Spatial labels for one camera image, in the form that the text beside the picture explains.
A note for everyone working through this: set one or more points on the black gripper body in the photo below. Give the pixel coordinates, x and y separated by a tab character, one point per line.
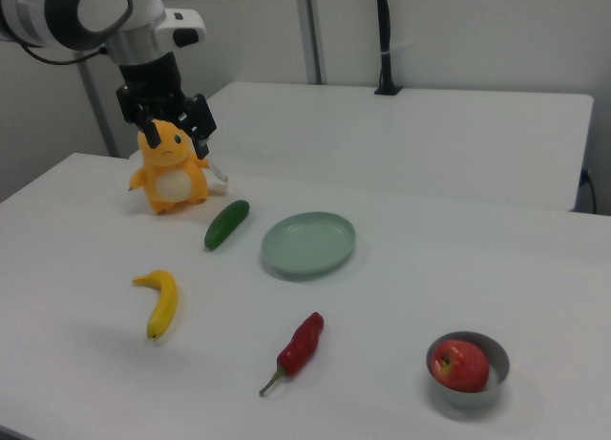
155	89

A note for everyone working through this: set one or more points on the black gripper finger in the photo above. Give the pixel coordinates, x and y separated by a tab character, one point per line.
202	148
153	133

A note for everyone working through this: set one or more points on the yellow banana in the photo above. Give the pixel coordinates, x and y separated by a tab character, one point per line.
164	304

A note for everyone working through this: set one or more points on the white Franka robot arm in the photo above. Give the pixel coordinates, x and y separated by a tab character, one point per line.
57	10

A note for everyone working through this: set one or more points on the pale green plastic plate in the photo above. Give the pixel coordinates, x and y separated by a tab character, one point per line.
308	242

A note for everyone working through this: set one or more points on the white plush toy tag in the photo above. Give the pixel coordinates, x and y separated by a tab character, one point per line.
219	173

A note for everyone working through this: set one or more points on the orange plush toy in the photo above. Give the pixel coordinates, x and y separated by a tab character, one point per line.
174	177

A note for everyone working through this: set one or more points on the green cucumber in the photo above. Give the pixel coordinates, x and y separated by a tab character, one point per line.
226	224

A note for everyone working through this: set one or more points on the white background table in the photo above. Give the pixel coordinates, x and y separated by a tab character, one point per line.
406	139

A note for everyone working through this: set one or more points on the black pole with base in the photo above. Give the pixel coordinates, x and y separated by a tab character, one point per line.
384	39

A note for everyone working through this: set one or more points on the red chili pepper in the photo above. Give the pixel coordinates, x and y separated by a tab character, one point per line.
301	347

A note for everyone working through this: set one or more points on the red apple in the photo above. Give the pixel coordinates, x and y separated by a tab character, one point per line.
460	366

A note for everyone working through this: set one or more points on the grey bowl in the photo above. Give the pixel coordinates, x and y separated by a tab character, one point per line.
499	359

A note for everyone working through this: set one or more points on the thin grey metal frame post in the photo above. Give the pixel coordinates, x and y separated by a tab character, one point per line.
99	111

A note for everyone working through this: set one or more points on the wide grey metal frame post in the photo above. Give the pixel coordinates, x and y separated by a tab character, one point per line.
308	29

